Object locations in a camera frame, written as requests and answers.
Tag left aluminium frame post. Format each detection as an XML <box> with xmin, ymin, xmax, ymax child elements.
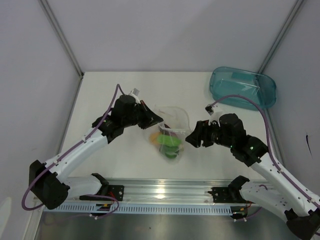
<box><xmin>37</xmin><ymin>0</ymin><xmax>84</xmax><ymax>77</ymax></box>

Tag right aluminium frame post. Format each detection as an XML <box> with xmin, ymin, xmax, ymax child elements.
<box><xmin>256</xmin><ymin>0</ymin><xmax>307</xmax><ymax>74</ymax></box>

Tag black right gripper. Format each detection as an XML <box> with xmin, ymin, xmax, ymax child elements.
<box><xmin>185</xmin><ymin>118</ymin><xmax>234</xmax><ymax>149</ymax></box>

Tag white slotted cable duct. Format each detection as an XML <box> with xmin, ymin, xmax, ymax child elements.
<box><xmin>44</xmin><ymin>202</ymin><xmax>233</xmax><ymax>216</ymax></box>

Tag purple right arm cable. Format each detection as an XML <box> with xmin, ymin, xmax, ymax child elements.
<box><xmin>204</xmin><ymin>94</ymin><xmax>320</xmax><ymax>221</ymax></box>

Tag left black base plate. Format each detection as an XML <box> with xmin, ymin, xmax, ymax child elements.
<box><xmin>79</xmin><ymin>185</ymin><xmax>125</xmax><ymax>202</ymax></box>

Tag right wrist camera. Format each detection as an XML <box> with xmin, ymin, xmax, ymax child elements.
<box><xmin>205</xmin><ymin>104</ymin><xmax>224</xmax><ymax>125</ymax></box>

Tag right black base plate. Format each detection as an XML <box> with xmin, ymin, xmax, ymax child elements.
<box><xmin>207</xmin><ymin>186</ymin><xmax>246</xmax><ymax>204</ymax></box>

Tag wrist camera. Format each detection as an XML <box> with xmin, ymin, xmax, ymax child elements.
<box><xmin>128</xmin><ymin>88</ymin><xmax>140</xmax><ymax>104</ymax></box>
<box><xmin>205</xmin><ymin>104</ymin><xmax>224</xmax><ymax>125</ymax></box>

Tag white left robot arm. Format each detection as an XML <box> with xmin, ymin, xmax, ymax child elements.
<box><xmin>29</xmin><ymin>94</ymin><xmax>165</xmax><ymax>210</ymax></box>

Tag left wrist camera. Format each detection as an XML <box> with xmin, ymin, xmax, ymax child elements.
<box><xmin>128</xmin><ymin>88</ymin><xmax>140</xmax><ymax>104</ymax></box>

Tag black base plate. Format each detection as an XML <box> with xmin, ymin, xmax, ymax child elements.
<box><xmin>79</xmin><ymin>185</ymin><xmax>125</xmax><ymax>202</ymax></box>
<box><xmin>207</xmin><ymin>186</ymin><xmax>246</xmax><ymax>204</ymax></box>

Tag green toy pea pod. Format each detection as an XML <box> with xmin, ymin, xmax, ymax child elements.
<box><xmin>156</xmin><ymin>134</ymin><xmax>182</xmax><ymax>147</ymax></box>

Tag purple toy eggplant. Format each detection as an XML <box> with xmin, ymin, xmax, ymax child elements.
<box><xmin>163</xmin><ymin>124</ymin><xmax>178</xmax><ymax>138</ymax></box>

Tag clear zip top bag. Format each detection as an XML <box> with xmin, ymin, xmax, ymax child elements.
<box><xmin>143</xmin><ymin>105</ymin><xmax>191</xmax><ymax>165</ymax></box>

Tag teal plastic bin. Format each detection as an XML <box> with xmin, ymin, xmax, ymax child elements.
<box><xmin>209</xmin><ymin>66</ymin><xmax>277</xmax><ymax>111</ymax></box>

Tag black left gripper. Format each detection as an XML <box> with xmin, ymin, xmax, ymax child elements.
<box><xmin>123</xmin><ymin>100</ymin><xmax>164</xmax><ymax>130</ymax></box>

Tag aluminium mounting rail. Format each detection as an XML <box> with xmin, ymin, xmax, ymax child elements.
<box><xmin>33</xmin><ymin>177</ymin><xmax>276</xmax><ymax>207</ymax></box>

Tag yellow toy pepper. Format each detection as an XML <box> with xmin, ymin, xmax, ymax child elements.
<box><xmin>149</xmin><ymin>131</ymin><xmax>161</xmax><ymax>145</ymax></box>

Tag aluminium frame post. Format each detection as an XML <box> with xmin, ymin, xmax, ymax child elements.
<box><xmin>37</xmin><ymin>0</ymin><xmax>84</xmax><ymax>77</ymax></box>
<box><xmin>256</xmin><ymin>0</ymin><xmax>307</xmax><ymax>74</ymax></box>

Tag green toy pepper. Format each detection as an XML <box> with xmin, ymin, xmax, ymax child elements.
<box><xmin>164</xmin><ymin>149</ymin><xmax>180</xmax><ymax>160</ymax></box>

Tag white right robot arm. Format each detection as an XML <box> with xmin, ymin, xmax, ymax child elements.
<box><xmin>185</xmin><ymin>113</ymin><xmax>320</xmax><ymax>240</ymax></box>

